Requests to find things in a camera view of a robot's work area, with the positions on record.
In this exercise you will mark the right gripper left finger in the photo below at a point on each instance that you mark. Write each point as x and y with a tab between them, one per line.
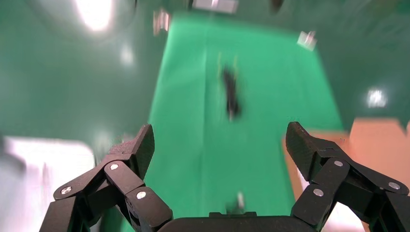
128	189

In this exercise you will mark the printed white paper sheet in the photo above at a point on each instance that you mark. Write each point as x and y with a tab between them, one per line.
347	219

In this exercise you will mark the green table cloth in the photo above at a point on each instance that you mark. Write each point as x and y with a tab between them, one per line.
198	144

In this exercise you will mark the brown cardboard box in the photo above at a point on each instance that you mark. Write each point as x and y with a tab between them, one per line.
374	144

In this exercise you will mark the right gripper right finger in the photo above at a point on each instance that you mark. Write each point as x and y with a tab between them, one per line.
330	179

